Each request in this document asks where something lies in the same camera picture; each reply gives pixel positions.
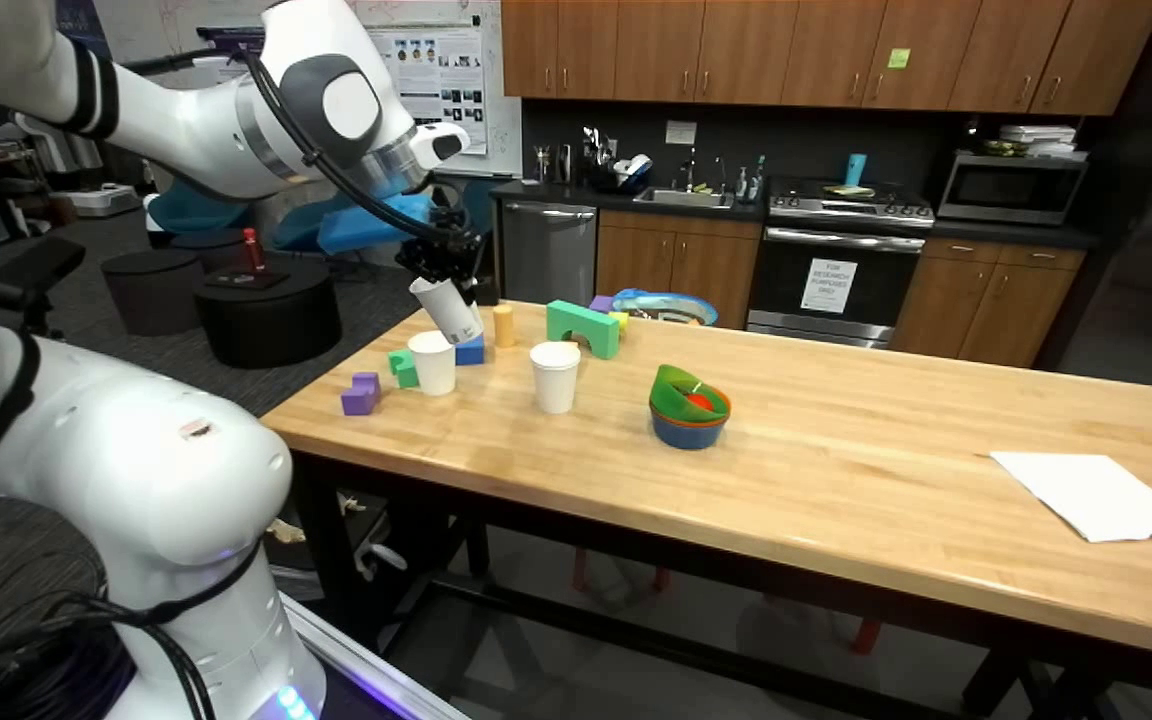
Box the steel microwave oven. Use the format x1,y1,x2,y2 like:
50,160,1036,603
937,144,1091,228

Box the wooden wall cabinets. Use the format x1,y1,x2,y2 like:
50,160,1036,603
499,0,1152,121

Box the black cable bundle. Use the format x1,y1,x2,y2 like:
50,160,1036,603
0,490,227,720

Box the tan cylinder block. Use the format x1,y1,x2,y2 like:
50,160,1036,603
489,298,523,350

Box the stack of white plates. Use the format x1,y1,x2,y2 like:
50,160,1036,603
996,121,1082,160

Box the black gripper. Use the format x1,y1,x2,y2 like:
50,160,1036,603
391,220,489,306

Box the red bottle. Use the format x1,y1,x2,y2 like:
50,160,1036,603
235,222,266,288

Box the white paper cup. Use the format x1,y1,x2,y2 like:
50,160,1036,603
526,334,586,418
405,327,461,400
409,272,484,346

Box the green plastic bowl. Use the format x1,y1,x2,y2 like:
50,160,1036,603
643,359,734,430

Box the wide wooden base cabinet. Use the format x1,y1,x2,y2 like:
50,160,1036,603
590,204,767,330

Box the steel kitchen sink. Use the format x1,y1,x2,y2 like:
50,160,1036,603
626,185,738,217

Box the white paper notice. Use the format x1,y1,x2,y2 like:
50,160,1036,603
797,257,864,320

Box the small black round ottoman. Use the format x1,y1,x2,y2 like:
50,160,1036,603
99,244,206,338

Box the white wall poster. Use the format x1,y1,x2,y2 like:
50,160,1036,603
355,0,497,166

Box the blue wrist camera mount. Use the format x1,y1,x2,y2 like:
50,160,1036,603
266,185,452,261

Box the teal chair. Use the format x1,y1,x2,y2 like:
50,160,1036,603
143,175,266,257

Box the narrow wooden base cabinet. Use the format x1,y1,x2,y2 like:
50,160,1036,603
886,232,1091,372

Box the large black round ottoman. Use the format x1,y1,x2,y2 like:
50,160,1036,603
186,257,342,372

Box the steel kitchen stove oven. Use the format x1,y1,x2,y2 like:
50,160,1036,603
743,181,941,350

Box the black chair armrest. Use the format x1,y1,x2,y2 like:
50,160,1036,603
0,232,87,334

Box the black table frame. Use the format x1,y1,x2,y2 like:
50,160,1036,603
284,444,1152,720

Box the large green arch block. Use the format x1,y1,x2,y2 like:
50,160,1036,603
543,295,626,362

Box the white robot cart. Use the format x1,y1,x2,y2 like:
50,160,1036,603
271,591,473,720

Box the steel dishwasher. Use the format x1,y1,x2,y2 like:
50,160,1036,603
497,196,599,306

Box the purple notched foam block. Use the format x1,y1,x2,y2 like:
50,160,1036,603
337,369,385,418

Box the wooden stool red legs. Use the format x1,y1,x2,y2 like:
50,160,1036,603
846,609,886,661
566,543,671,609

